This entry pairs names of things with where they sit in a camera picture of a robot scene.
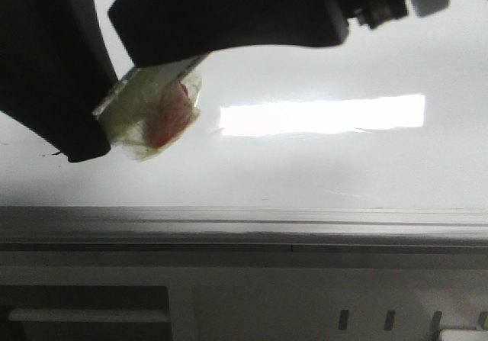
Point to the white whiteboard with aluminium frame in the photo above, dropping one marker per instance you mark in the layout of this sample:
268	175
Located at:
377	146

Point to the white box lower right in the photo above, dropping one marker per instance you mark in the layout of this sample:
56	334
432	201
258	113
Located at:
463	335

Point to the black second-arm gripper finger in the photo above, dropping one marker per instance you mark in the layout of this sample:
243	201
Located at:
55	70
156	32

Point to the white black-tipped whiteboard marker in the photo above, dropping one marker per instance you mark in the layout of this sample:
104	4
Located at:
149	108

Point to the black second-arm gripper body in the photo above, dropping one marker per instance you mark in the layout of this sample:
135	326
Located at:
374	13

